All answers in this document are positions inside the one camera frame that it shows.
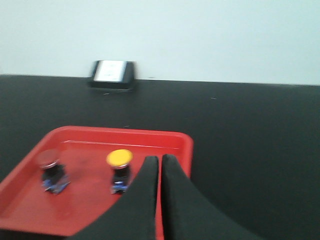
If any black white power socket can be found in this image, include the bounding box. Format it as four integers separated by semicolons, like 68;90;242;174
88;60;136;91

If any red mushroom push button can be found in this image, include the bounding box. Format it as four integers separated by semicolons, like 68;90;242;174
36;148;70;195

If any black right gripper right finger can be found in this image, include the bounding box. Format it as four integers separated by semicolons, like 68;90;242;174
161;154;260;240

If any yellow mushroom push button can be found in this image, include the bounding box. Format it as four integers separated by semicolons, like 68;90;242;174
106;149;133;194

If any red plastic tray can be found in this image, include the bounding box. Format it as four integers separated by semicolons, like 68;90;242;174
0;126;193;237

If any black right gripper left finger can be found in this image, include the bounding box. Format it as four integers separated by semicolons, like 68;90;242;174
68;156;159;240

